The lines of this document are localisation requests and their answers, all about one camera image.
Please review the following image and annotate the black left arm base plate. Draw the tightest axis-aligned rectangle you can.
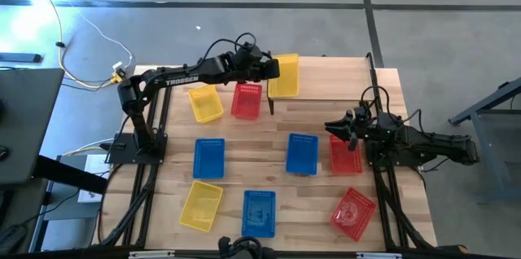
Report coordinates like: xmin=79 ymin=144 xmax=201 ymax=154
xmin=104 ymin=131 xmax=169 ymax=165

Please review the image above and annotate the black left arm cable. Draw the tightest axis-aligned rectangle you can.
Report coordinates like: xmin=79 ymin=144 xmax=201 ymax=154
xmin=197 ymin=32 xmax=272 ymax=68

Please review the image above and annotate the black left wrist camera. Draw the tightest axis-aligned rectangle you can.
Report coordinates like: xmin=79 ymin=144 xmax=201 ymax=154
xmin=234 ymin=42 xmax=264 ymax=64

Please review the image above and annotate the blue plastic basket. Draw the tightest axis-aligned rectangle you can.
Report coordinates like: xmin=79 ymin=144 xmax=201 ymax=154
xmin=241 ymin=189 xmax=277 ymax=239
xmin=192 ymin=138 xmax=226 ymax=180
xmin=285 ymin=132 xmax=320 ymax=177

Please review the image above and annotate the black keyboard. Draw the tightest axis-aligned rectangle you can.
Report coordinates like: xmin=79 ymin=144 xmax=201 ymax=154
xmin=0 ymin=224 xmax=28 ymax=254

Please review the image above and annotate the wooden shelf with black legs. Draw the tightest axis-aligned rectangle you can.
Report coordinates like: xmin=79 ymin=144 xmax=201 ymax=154
xmin=266 ymin=50 xmax=378 ymax=116

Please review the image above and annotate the white frame bracket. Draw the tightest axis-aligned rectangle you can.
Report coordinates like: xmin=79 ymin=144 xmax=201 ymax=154
xmin=129 ymin=250 xmax=176 ymax=259
xmin=356 ymin=252 xmax=404 ymax=259

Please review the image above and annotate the white floor cable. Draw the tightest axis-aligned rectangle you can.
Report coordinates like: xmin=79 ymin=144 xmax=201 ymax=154
xmin=75 ymin=10 xmax=135 ymax=71

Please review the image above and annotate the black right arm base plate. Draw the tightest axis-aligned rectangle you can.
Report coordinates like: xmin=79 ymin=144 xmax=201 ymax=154
xmin=364 ymin=138 xmax=424 ymax=169

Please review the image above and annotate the yellow black cable connector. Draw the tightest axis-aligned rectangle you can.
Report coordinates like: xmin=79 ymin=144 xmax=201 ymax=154
xmin=108 ymin=69 xmax=127 ymax=86

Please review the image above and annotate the grey metal table frame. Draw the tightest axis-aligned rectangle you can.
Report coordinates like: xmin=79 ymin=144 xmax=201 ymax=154
xmin=447 ymin=75 xmax=521 ymax=205

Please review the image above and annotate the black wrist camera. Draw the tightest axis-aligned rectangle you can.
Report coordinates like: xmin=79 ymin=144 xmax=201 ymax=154
xmin=234 ymin=42 xmax=264 ymax=64
xmin=352 ymin=106 xmax=370 ymax=124

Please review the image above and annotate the yellow floor cable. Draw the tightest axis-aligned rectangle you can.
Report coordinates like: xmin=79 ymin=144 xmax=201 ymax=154
xmin=24 ymin=0 xmax=123 ymax=89

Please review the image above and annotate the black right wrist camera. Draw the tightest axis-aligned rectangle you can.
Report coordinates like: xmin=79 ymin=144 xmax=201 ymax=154
xmin=352 ymin=106 xmax=370 ymax=124

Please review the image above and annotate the grey desk top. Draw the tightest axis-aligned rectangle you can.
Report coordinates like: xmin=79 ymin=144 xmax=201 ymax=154
xmin=0 ymin=67 xmax=66 ymax=187

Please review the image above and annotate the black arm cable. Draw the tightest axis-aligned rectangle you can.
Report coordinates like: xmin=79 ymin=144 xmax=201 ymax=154
xmin=197 ymin=32 xmax=272 ymax=68
xmin=360 ymin=85 xmax=422 ymax=130

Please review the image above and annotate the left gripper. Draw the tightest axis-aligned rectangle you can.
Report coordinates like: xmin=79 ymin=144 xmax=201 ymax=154
xmin=227 ymin=58 xmax=282 ymax=84

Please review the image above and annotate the black cabled device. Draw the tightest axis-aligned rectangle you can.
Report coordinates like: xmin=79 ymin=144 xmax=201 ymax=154
xmin=217 ymin=235 xmax=278 ymax=259

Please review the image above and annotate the black desk foot bar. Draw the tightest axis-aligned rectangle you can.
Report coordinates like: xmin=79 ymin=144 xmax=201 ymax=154
xmin=32 ymin=155 xmax=109 ymax=195

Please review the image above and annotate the yellow plastic basket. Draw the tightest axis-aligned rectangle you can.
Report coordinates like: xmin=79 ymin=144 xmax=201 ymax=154
xmin=187 ymin=84 xmax=225 ymax=124
xmin=178 ymin=180 xmax=225 ymax=234
xmin=267 ymin=52 xmax=301 ymax=99

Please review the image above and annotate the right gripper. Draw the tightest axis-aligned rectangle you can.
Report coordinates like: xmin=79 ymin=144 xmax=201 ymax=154
xmin=324 ymin=110 xmax=404 ymax=152

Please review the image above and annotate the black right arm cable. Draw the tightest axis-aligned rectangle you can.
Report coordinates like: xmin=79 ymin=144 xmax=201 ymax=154
xmin=360 ymin=85 xmax=422 ymax=130

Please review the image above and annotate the black flat bar device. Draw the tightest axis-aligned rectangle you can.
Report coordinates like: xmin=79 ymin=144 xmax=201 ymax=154
xmin=0 ymin=51 xmax=43 ymax=64

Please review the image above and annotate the red plastic basket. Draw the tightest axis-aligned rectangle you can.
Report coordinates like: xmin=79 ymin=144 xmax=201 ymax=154
xmin=329 ymin=187 xmax=378 ymax=243
xmin=230 ymin=82 xmax=263 ymax=121
xmin=328 ymin=134 xmax=364 ymax=176

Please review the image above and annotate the white paper sheet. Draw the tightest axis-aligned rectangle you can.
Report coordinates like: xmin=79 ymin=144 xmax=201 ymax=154
xmin=77 ymin=188 xmax=103 ymax=204
xmin=83 ymin=153 xmax=111 ymax=178

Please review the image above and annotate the black aluminium table frame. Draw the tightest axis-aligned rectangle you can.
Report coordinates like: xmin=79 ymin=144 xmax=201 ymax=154
xmin=91 ymin=63 xmax=469 ymax=259

